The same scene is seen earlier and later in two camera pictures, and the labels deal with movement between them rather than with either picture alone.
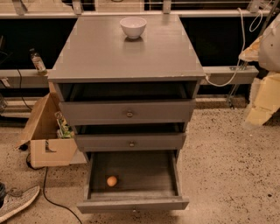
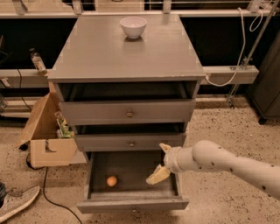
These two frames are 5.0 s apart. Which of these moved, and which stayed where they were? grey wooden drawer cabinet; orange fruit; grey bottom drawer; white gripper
Moved: white gripper
Stayed: orange fruit; grey bottom drawer; grey wooden drawer cabinet
